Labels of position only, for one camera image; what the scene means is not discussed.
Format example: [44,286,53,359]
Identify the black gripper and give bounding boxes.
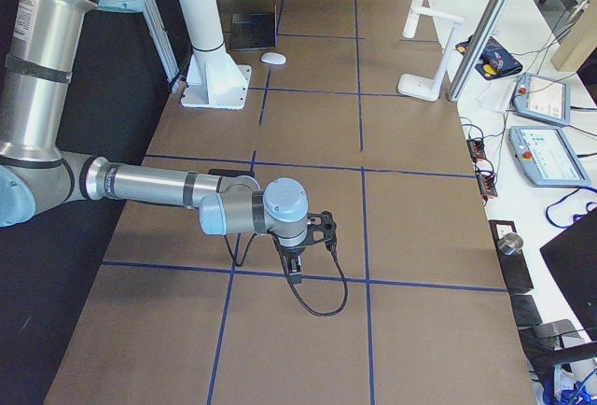
[273,211,337,283]

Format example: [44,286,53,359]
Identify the white computer mouse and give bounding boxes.
[260,51,286,65]

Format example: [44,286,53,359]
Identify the grey laptop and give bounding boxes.
[229,5,277,50]

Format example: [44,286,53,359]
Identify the white mounting pillar with base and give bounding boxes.
[178,0,252,110]

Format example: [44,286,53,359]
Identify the black power strip orange sockets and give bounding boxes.
[466,137,498,203]

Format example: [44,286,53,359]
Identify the silver metal cup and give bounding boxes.
[496,232,523,256]

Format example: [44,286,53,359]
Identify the lower teach pendant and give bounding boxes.
[507,126,591,188]

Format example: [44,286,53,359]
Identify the teach pendant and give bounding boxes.
[507,126,591,188]
[511,73,571,126]

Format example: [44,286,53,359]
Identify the black monitor corner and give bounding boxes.
[540,216,596,341]

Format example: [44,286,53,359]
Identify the blue patterned pouch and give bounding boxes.
[475,37,523,80]

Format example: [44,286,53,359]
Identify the upper teach pendant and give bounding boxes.
[511,73,571,126]

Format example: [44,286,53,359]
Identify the wooden board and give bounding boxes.
[551,0,596,72]

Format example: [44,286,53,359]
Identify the blue cord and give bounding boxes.
[545,188,597,230]

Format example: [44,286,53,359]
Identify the aluminium frame post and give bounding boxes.
[447,0,507,102]

